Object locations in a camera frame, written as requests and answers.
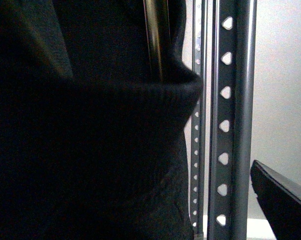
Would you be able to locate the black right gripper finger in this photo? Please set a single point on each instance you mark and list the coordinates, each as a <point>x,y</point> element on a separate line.
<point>279,199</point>

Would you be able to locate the black printed t-shirt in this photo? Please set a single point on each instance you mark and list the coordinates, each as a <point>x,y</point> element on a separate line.
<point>92,146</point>

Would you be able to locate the metal clothes hanger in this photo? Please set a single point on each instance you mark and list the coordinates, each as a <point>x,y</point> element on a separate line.
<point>156,14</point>

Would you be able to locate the rear perforated rack upright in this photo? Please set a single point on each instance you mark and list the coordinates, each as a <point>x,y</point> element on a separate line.
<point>198,119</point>

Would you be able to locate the perforated grey rack upright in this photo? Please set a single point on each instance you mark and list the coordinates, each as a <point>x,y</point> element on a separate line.
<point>232,91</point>

